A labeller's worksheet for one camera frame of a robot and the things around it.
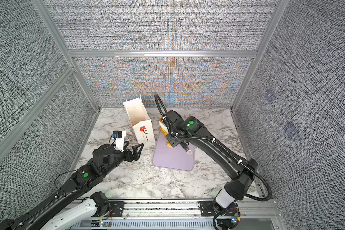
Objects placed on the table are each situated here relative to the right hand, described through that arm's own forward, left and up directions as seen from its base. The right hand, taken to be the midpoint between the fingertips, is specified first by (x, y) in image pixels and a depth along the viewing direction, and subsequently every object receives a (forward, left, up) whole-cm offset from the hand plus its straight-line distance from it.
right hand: (175, 135), depth 75 cm
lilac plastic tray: (-2, -1, -20) cm, 20 cm away
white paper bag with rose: (+8, +19, +3) cm, 21 cm away
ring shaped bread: (+17, +7, -22) cm, 28 cm away
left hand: (-5, +19, +1) cm, 20 cm away
